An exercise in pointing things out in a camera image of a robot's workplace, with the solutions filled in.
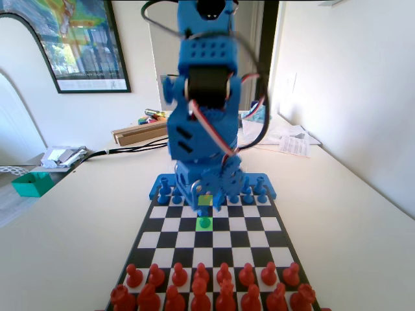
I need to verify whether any black white chessboard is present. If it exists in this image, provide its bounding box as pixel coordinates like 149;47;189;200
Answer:
105;190;322;311

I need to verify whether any red chess bishop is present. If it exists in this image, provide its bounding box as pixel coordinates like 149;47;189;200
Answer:
239;284;262;311
164;284;187;311

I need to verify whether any red chess king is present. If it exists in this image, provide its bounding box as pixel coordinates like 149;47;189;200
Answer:
215;279;237;311

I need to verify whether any red chess knight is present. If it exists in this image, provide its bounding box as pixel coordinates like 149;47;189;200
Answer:
136;283;161;311
265;282;289;311

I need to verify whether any red chess queen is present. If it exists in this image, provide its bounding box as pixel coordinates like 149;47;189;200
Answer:
190;277;211;311

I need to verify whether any green plastic box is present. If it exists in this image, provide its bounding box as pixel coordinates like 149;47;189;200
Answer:
11;171;55;198

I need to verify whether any long cardboard box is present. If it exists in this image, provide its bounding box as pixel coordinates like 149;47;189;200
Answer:
111;118;170;146

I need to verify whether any papers and plastic bag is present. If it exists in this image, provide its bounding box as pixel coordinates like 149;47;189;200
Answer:
242;121;322;153

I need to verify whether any black cable bundle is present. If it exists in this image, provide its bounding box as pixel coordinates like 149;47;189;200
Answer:
69;137;170;166

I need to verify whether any grey paper scraps pile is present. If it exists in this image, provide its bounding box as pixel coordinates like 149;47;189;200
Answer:
40;145;88;169

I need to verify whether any red chess rook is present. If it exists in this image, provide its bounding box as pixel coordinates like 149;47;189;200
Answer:
289;283;316;311
110;284;136;311

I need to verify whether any white arched panel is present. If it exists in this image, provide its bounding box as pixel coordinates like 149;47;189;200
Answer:
0;12;61;169

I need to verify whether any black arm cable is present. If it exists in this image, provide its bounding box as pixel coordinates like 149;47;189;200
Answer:
141;0;273;152

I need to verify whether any printed paper sheet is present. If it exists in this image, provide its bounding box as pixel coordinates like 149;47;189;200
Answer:
278;135;312;159

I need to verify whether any black framed poster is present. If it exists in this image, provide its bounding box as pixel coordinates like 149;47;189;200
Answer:
0;0;132;94

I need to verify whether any blue white mask pile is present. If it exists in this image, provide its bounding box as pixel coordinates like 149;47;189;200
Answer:
241;106;270;124

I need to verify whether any colourful marker set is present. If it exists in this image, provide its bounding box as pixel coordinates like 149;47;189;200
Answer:
137;115;168;126

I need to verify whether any red chess pawn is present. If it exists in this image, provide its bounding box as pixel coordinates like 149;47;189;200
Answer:
125;264;143;288
261;261;278;286
193;262;210;286
238;262;255;288
216;262;233;286
282;262;301;288
148;264;165;288
171;262;188;288

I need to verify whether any yellow handled screwdriver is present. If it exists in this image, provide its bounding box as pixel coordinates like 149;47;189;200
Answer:
145;108;172;119

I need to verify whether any blue arm base plate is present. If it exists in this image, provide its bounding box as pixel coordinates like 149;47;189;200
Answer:
148;173;278;200

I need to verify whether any red white black servo wire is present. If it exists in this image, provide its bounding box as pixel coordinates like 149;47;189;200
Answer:
189;73;270;157

